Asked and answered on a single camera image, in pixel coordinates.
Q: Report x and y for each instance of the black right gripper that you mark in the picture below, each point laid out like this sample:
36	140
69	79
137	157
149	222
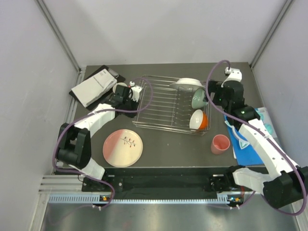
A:
214	87

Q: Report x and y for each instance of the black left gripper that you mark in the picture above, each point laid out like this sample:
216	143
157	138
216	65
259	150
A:
135	104

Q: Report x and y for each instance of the orange mug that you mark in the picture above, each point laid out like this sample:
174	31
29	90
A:
118	84

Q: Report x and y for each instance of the mint green bowl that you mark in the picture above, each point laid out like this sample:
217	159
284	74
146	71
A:
198	100

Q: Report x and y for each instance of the orange white bowl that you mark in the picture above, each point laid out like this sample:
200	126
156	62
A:
198	120

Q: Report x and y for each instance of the white blue-rimmed plate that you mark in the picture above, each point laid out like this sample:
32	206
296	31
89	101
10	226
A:
189	84

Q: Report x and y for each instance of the pink cup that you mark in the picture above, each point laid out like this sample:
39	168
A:
220	144

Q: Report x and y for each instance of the pink cream plate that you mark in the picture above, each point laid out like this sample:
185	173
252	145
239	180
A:
122	148

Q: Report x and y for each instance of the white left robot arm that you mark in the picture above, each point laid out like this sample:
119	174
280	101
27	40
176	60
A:
74	141

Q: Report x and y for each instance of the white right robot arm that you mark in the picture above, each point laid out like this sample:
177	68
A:
285	181

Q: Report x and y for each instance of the black clipboard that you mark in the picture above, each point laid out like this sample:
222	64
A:
112	72

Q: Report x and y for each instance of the white paper booklet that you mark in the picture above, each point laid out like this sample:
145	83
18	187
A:
94	87

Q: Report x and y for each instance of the teal cat-ear headphones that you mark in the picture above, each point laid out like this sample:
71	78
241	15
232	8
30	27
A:
265	118

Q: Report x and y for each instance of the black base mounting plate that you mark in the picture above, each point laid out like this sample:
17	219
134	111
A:
202	179

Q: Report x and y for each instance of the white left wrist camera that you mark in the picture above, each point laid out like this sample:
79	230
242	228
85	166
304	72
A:
136	89

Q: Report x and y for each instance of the metal wire dish rack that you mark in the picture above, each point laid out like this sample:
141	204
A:
169	109

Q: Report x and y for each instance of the aluminium frame rail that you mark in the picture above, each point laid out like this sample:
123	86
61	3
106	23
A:
58	34

